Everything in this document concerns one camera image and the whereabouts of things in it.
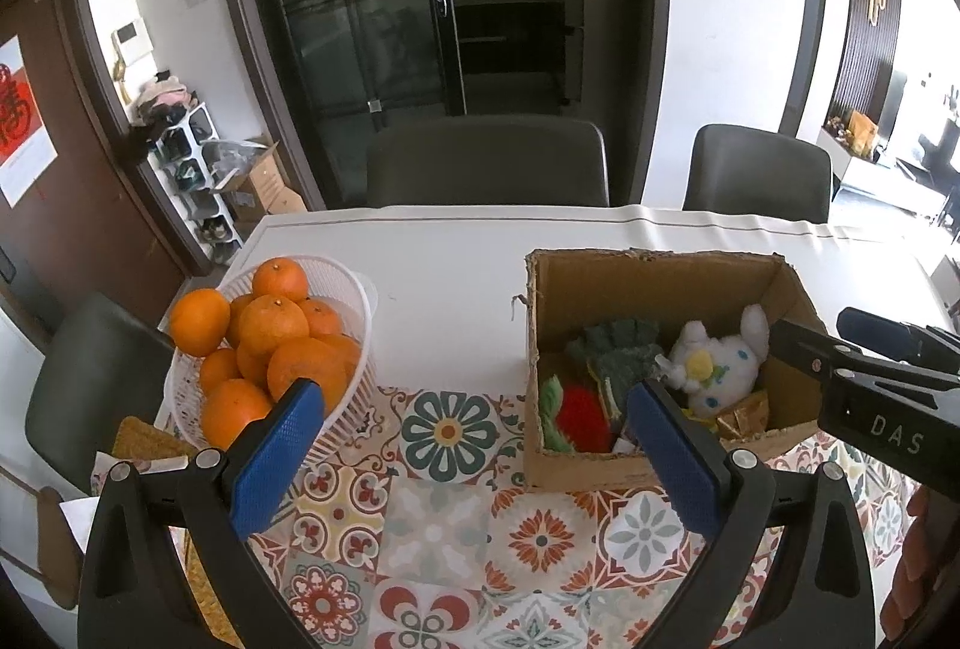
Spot yellow box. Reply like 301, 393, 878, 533
846, 110, 880, 156

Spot white slatted plastic basket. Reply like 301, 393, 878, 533
163, 255, 380, 470

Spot white intercom panel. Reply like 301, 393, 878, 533
112, 19, 155, 66

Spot open cardboard carton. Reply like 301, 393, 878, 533
202, 139, 308, 222

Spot red door poster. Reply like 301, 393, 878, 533
0, 37, 59, 207

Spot brown cardboard box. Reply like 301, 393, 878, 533
523, 247, 830, 492

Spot woven straw placemat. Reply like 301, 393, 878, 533
112, 416, 245, 649

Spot person's right hand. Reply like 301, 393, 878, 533
879, 488, 935, 631

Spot white plush toy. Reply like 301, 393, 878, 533
656, 304, 772, 419

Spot brown snack packet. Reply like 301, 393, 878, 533
716, 390, 772, 440

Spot white sideboard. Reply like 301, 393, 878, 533
816, 124, 960, 222

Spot dark grey chair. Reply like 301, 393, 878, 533
682, 124, 833, 222
366, 119, 610, 209
24, 292, 177, 496

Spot patterned tile-print table runner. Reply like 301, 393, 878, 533
247, 386, 923, 649

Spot black glass cabinet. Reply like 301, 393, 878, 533
206, 0, 668, 207

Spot white shoe rack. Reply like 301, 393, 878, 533
146, 104, 241, 267

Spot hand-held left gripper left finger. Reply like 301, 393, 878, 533
77, 377, 327, 649

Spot pile of clothes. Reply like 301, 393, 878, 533
135, 79, 197, 125

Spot white tablecloth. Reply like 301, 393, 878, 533
157, 202, 960, 410

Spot green fuzzy gloves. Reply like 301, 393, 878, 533
566, 319, 665, 417

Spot brown wooden door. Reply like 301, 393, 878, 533
0, 0, 188, 327

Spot pile of oranges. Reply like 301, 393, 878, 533
169, 259, 362, 451

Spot red and green plush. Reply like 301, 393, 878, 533
540, 375, 612, 455

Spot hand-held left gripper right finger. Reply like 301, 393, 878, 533
626, 379, 878, 649

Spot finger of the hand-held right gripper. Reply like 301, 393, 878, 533
769, 316, 863, 387
836, 307, 960, 387

